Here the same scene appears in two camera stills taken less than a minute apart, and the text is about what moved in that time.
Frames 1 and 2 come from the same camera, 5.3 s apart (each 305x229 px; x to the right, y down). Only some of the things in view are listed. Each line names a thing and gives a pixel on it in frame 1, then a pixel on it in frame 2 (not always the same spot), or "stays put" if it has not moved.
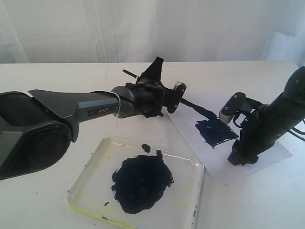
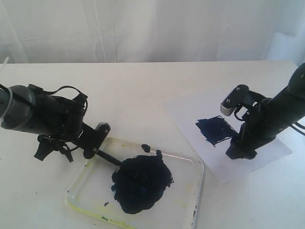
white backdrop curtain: [125, 31] stays put
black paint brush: [186, 101] -> [109, 157]
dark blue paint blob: [141, 181] stays put
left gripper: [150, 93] -> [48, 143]
